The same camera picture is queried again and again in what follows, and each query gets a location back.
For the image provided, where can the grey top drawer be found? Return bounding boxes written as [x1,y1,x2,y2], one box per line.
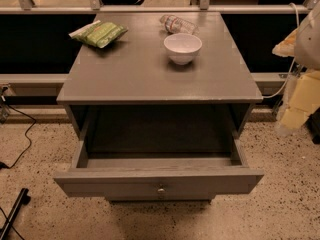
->
[54,129,263,201]

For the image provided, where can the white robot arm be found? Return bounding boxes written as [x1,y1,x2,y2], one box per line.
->
[272,3,320,136]

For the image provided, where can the round metal drawer knob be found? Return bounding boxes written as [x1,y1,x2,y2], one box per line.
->
[157,185,166,198]

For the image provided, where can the white ceramic bowl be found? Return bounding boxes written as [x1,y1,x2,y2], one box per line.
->
[163,33,202,65]

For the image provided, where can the clear plastic water bottle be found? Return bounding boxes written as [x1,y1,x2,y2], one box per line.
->
[160,15,198,35]

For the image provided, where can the grey wooden nightstand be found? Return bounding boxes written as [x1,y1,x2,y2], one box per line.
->
[56,11,264,205]

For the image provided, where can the green snack bag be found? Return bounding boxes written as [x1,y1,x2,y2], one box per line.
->
[69,20,128,48]

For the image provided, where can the black stand leg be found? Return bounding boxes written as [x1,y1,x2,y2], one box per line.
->
[0,188,31,240]

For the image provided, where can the white cable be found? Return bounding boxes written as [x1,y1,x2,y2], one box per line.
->
[262,2,301,100]

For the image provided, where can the black cable on floor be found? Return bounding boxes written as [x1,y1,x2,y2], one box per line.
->
[0,95,38,170]

